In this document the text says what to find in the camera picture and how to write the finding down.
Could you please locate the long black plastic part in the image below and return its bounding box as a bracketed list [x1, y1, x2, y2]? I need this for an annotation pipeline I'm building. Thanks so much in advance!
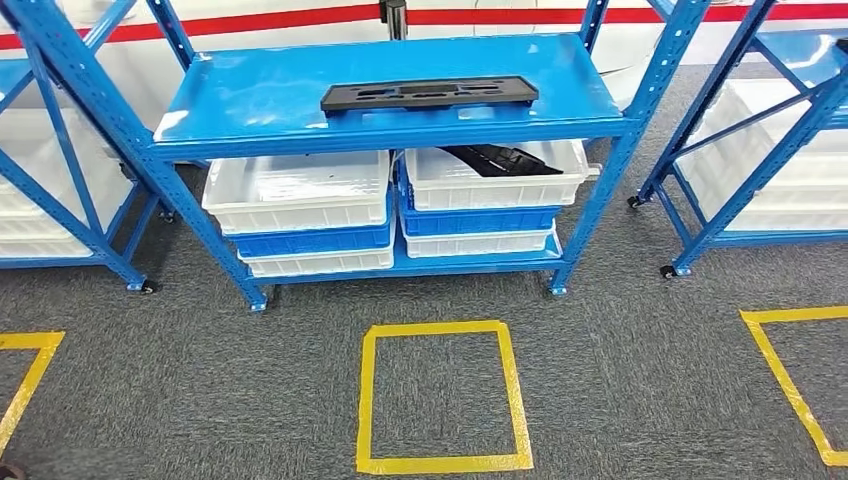
[319, 74, 541, 115]
[437, 143, 565, 179]

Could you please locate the blue metal shelf rack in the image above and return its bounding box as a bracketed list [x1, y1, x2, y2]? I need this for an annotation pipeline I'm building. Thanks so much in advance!
[0, 0, 715, 314]
[625, 0, 848, 280]
[0, 0, 162, 295]

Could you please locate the blue plastic bin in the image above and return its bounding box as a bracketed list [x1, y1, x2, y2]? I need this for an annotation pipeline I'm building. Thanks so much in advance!
[227, 192, 397, 260]
[395, 158, 564, 238]

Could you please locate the yellow floor tape square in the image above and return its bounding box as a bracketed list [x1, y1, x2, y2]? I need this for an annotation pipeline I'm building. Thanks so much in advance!
[0, 330, 67, 460]
[354, 319, 536, 477]

